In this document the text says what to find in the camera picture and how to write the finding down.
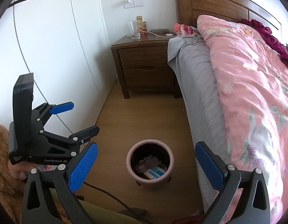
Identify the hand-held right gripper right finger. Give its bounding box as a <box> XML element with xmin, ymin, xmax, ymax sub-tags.
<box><xmin>195</xmin><ymin>141</ymin><xmax>271</xmax><ymax>224</ymax></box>

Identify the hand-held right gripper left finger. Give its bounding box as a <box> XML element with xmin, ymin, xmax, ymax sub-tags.
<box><xmin>21</xmin><ymin>141</ymin><xmax>99</xmax><ymax>224</ymax></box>

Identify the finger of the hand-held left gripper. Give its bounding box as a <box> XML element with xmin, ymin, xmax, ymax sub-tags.
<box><xmin>32</xmin><ymin>101</ymin><xmax>75</xmax><ymax>133</ymax></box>
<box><xmin>39</xmin><ymin>125</ymin><xmax>100</xmax><ymax>145</ymax></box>

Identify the pink round waste bin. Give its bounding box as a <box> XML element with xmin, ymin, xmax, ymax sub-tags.
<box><xmin>126</xmin><ymin>139</ymin><xmax>175</xmax><ymax>190</ymax></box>

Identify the long white cardboard box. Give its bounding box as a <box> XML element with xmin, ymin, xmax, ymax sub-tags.
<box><xmin>141</xmin><ymin>166</ymin><xmax>169</xmax><ymax>180</ymax></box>

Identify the purple paper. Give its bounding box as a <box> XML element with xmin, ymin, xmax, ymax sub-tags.
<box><xmin>138</xmin><ymin>156</ymin><xmax>162</xmax><ymax>172</ymax></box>

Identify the person's left forearm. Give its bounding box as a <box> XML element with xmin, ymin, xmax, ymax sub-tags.
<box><xmin>0</xmin><ymin>122</ymin><xmax>26</xmax><ymax>224</ymax></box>

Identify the person's left hand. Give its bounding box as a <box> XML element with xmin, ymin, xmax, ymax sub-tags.
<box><xmin>8</xmin><ymin>162</ymin><xmax>52</xmax><ymax>180</ymax></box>

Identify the person's green trouser leg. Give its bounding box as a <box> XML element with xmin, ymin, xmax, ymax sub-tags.
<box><xmin>48</xmin><ymin>187</ymin><xmax>144</xmax><ymax>224</ymax></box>

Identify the white wardrobe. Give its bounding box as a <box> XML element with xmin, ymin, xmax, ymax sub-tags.
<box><xmin>0</xmin><ymin>0</ymin><xmax>116</xmax><ymax>150</ymax></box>

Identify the wooden nightstand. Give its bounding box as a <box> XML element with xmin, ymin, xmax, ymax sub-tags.
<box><xmin>110</xmin><ymin>34</ymin><xmax>182</xmax><ymax>99</ymax></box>

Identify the grey striped bed sheet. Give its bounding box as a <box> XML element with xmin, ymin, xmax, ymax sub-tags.
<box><xmin>167</xmin><ymin>34</ymin><xmax>231</xmax><ymax>211</ymax></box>

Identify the pink floral blanket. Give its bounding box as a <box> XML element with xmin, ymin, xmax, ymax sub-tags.
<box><xmin>196</xmin><ymin>15</ymin><xmax>288</xmax><ymax>215</ymax></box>

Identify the clear glass cup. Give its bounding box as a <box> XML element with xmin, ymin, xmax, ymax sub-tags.
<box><xmin>127</xmin><ymin>21</ymin><xmax>141</xmax><ymax>40</ymax></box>

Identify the red patterned pillow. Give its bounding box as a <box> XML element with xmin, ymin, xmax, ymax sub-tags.
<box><xmin>173</xmin><ymin>23</ymin><xmax>200</xmax><ymax>36</ymax></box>

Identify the magenta crumpled cloth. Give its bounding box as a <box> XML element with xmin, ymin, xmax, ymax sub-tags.
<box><xmin>242</xmin><ymin>19</ymin><xmax>288</xmax><ymax>69</ymax></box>

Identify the wooden bed headboard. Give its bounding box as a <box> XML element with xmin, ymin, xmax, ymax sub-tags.
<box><xmin>173</xmin><ymin>0</ymin><xmax>282</xmax><ymax>32</ymax></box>

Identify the black floor cable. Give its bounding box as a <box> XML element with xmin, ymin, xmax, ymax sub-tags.
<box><xmin>84</xmin><ymin>181</ymin><xmax>156</xmax><ymax>224</ymax></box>

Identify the white charging cable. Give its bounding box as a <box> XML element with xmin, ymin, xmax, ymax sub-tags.
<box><xmin>124</xmin><ymin>0</ymin><xmax>168</xmax><ymax>38</ymax></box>

